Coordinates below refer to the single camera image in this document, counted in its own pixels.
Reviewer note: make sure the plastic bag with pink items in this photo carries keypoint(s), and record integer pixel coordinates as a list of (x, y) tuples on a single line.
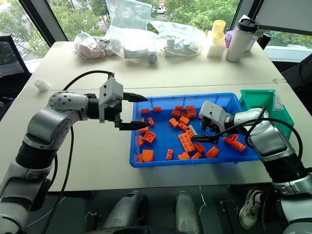
[(90, 47)]

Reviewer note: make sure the green plastic bin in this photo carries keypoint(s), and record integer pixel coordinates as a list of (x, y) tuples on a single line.
[(253, 100)]

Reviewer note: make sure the plastic bag with white adapter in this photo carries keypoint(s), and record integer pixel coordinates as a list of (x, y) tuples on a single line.
[(175, 41)]

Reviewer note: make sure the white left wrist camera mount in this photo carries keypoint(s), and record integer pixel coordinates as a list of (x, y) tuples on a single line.
[(111, 93)]

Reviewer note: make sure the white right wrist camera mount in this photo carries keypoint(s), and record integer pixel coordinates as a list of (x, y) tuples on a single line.
[(213, 111)]

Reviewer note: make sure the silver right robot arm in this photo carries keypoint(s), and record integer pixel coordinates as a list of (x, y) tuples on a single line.
[(270, 136)]

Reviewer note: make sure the white and black sneaker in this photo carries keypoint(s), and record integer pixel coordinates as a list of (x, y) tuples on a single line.
[(248, 209)]

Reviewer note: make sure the rounded orange building block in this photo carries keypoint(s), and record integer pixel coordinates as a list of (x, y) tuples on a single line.
[(147, 156)]

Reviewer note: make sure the sloped orange building block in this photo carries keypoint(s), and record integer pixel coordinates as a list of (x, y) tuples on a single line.
[(212, 152)]

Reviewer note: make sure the black metal table foot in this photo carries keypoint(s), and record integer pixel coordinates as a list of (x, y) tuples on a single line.
[(93, 219), (230, 210)]

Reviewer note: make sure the white tumbler with black lid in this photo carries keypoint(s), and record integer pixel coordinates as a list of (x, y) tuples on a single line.
[(237, 42)]

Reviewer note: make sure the grey rounded robot leg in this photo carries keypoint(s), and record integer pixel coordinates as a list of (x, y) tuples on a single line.
[(124, 209), (186, 212)]

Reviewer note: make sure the black bottle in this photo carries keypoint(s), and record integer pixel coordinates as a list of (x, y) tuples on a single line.
[(264, 40)]

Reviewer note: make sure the large clear plastic bag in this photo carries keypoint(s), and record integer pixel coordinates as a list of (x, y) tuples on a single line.
[(129, 31)]

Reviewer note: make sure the black clothed person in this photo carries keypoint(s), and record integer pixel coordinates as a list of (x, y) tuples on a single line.
[(301, 75)]

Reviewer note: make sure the purple plastic item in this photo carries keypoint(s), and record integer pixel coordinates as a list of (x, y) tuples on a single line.
[(228, 39)]

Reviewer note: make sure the black office chair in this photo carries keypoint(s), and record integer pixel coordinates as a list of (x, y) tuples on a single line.
[(11, 65)]

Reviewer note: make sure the pale yellow plastic cup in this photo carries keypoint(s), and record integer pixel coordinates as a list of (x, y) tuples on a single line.
[(218, 30)]

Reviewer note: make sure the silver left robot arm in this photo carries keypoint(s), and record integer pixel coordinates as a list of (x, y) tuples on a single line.
[(58, 122)]

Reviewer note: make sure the square orange building brick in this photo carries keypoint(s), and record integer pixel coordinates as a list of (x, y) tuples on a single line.
[(149, 136)]

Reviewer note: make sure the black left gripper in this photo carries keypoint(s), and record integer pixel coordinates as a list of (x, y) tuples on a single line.
[(112, 114)]

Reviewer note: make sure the silver battery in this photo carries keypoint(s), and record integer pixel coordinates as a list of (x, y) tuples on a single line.
[(192, 130)]

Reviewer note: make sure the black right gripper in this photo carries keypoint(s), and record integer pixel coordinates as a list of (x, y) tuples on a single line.
[(206, 122)]

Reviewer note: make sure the long orange building brick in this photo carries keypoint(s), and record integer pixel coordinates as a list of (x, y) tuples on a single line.
[(238, 145), (186, 142)]

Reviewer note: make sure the blue plastic bin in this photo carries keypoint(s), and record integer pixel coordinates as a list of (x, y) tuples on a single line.
[(165, 139)]

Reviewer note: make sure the small white plastic cylinder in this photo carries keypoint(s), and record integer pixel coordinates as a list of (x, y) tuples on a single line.
[(42, 84)]

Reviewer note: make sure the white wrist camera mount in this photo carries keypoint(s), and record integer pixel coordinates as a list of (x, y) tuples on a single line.
[(213, 111), (111, 93)]

